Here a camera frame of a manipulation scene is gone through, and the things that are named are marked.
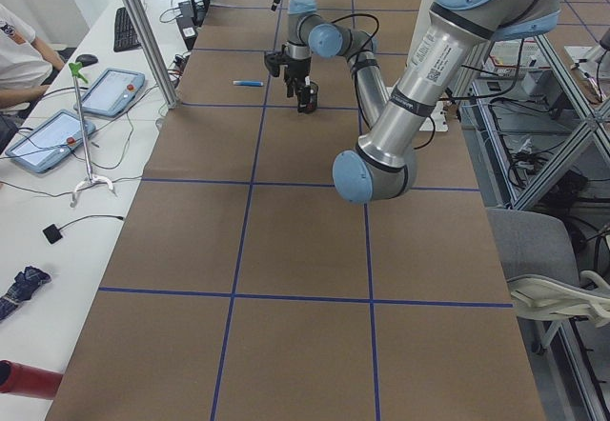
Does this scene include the blue marker pen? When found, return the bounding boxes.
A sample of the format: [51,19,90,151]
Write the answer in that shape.
[233,80,264,88]

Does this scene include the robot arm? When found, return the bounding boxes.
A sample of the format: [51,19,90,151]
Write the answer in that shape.
[274,0,389,128]
[264,0,560,204]

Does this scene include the black mesh pen cup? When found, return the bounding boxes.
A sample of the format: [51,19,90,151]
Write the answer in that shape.
[296,82,318,114]

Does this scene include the black keyboard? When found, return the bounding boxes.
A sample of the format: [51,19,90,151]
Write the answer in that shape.
[113,7,140,52]

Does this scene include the far blue teach pendant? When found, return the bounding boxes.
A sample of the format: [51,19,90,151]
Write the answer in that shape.
[81,68,145,118]

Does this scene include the blue teach pendant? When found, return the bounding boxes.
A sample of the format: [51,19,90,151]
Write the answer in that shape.
[5,110,83,173]
[81,68,145,118]

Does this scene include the black computer mouse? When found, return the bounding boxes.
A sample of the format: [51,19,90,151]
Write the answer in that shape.
[75,53,99,67]

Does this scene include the near blue teach pendant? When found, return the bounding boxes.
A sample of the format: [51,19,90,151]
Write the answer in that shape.
[5,110,83,173]

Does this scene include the seated person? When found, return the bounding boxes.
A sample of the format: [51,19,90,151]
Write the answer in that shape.
[1,5,65,119]

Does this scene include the small black puck device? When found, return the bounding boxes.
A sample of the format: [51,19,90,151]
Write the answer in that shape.
[42,224,63,245]

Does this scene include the grey office chair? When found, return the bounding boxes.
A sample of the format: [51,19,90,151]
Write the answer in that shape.
[487,208,609,355]

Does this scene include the red cylinder bottle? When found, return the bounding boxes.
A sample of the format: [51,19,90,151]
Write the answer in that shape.
[1,360,63,400]

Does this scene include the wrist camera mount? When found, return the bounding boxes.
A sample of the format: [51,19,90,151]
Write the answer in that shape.
[264,51,287,77]

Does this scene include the black braided camera cable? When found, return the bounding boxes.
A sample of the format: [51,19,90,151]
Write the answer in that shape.
[328,13,381,68]

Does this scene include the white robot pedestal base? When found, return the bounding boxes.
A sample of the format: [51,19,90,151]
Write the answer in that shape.
[419,102,449,132]

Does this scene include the aluminium frame post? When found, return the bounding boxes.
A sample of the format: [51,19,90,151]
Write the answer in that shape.
[122,0,178,110]

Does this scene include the green-handled reacher grabber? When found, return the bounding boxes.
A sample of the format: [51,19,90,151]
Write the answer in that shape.
[68,61,115,209]

